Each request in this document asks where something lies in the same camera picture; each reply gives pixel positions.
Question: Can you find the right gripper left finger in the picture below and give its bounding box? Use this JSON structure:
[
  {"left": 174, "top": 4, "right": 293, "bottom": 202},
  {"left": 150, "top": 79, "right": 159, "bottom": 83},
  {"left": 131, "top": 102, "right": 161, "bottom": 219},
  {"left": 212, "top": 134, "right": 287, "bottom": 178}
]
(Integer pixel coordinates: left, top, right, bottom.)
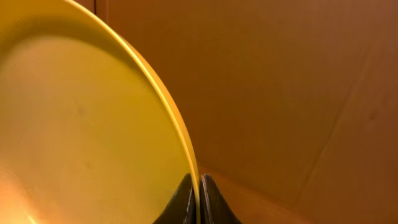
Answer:
[{"left": 154, "top": 173, "right": 196, "bottom": 224}]

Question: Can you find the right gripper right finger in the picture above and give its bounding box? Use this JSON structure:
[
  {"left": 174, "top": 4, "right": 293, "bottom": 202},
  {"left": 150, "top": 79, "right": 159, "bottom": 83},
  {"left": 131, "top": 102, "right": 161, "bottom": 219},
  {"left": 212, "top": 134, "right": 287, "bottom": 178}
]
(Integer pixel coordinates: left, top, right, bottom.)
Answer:
[{"left": 199, "top": 174, "right": 242, "bottom": 224}]

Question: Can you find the yellow-green plate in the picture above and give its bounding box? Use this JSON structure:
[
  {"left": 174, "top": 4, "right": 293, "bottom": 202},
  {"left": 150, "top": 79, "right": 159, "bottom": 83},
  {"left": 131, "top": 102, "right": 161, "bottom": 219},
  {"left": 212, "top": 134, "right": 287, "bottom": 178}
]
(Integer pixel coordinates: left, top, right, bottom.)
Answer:
[{"left": 1, "top": 0, "right": 200, "bottom": 223}]

